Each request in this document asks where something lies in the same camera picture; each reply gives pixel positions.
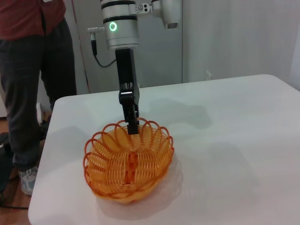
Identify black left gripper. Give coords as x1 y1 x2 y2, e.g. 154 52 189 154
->
114 48 141 135

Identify orange wire basket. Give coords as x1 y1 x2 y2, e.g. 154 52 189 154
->
83 118 175 205

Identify person in red shirt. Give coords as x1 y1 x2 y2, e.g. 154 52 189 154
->
0 0 78 196

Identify black bag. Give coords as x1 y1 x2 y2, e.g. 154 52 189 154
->
0 132 14 193

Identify left arm plug with cable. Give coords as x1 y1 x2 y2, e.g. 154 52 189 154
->
87 27 118 68

